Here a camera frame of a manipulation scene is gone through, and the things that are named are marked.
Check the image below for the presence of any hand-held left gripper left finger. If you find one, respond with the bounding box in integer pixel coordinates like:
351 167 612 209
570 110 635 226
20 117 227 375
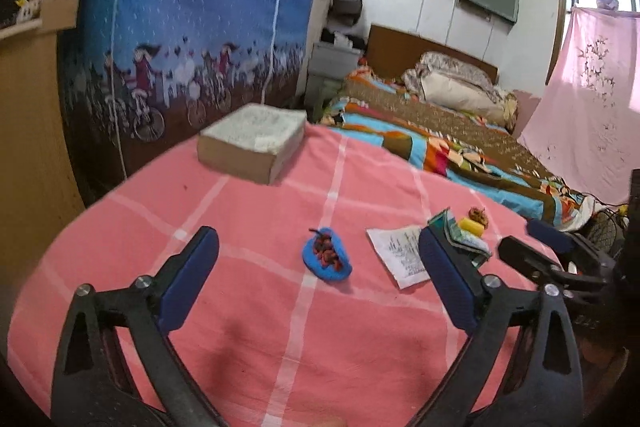
50 226 221 427

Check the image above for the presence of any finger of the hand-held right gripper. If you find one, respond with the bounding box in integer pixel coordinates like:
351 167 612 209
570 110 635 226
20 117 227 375
526 218 608 260
497 235 616 295

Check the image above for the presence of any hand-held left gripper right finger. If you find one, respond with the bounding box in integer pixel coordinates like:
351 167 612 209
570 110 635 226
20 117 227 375
407 227 585 427

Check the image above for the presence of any white printed paper slip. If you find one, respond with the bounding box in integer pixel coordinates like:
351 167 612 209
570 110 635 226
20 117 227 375
366 226 436 290

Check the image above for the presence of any blue dish with red beads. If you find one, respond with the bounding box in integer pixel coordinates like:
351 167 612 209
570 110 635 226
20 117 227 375
301 227 352 282

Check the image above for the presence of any pink plaid blanket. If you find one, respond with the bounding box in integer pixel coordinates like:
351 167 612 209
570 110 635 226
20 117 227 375
7 122 601 427

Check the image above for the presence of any pink embroidered hanging sheet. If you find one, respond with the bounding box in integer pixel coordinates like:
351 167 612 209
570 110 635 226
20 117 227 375
517 4 640 208

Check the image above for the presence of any yellowish cloth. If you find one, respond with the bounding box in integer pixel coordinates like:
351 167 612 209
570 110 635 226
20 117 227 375
500 89 521 132

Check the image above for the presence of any colourful patterned quilt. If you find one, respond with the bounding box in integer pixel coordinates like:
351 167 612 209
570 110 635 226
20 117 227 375
320 67 608 233

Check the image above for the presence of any brown tissue pack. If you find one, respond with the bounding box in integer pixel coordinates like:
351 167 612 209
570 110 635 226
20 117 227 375
196 103 307 186

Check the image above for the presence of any beige pillow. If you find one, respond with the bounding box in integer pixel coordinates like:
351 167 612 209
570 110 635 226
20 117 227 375
415 69 511 122

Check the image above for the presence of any floral pillow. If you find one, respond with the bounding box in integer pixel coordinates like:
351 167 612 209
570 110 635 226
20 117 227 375
402 52 496 95

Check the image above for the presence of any light wooden cabinet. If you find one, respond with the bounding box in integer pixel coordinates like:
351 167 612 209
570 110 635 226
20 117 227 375
0 0 101 278

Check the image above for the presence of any brown wooden headboard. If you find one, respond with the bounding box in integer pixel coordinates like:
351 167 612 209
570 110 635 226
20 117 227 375
366 24 500 85

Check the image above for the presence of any grey nightstand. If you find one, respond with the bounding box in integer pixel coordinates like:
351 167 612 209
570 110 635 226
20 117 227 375
305 39 366 122

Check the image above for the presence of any black cloth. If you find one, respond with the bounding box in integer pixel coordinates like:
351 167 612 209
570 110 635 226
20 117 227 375
320 28 368 50

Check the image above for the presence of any white cabinet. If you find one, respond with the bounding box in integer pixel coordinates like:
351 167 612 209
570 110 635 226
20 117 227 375
295 0 336 118

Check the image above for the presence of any small white yellow toy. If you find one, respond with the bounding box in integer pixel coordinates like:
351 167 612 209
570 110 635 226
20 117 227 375
12 0 43 25

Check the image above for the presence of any black wire fan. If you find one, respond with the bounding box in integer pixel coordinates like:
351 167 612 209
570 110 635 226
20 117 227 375
580 207 626 258

